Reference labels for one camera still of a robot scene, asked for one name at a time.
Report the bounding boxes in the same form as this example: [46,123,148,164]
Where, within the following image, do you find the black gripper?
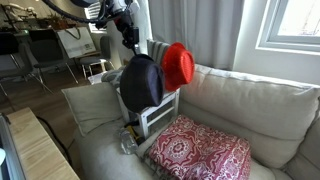
[114,11,140,55]

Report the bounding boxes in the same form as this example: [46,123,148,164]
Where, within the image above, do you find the dark navy hat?
[120,54,164,113]

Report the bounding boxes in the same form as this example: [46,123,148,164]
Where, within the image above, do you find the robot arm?
[76,0,140,54]

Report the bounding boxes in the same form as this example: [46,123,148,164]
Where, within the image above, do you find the grey office chair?
[80,35,114,78]

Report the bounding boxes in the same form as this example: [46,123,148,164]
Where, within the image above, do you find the red knitted hat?
[161,42,195,91]

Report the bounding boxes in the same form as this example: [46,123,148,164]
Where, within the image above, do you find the small white wooden chair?
[117,40,169,131]

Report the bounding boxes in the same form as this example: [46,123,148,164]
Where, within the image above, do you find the black folding chair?
[29,29,78,83]

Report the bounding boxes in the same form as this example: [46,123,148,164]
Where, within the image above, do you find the window blinds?
[84,1,105,33]

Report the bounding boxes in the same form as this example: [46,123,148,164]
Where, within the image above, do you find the grey white lattice pillow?
[101,69,123,88]

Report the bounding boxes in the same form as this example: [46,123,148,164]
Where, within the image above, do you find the white tote bag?
[57,27,96,58]

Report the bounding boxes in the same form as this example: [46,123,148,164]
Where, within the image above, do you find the potted plant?
[48,14,76,30]

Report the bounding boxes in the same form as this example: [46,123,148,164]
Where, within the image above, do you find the white curtain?
[132,0,245,70]

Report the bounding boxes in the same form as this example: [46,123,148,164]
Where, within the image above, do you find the beige loose cushion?
[62,82,122,137]

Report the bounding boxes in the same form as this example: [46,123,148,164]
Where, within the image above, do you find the yellow black tool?
[124,121,145,145]

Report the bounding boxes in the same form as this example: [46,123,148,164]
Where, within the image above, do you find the clear plastic bottle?
[120,129,138,155]

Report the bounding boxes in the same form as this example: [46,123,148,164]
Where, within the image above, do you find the red patterned folded blanket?
[148,115,251,180]

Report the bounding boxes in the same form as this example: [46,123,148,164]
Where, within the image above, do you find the light wooden table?
[8,108,80,180]

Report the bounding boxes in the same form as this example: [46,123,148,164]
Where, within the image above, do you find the beige sofa back cushion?
[179,65,320,168]

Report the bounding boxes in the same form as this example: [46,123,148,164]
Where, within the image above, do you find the beige sofa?
[63,65,320,180]

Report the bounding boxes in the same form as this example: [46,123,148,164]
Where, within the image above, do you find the black cable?
[35,115,74,166]

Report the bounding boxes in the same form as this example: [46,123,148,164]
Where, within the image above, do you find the white window frame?
[256,0,320,53]

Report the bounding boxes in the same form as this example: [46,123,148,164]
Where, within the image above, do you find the aluminium frame rail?
[0,113,27,180]

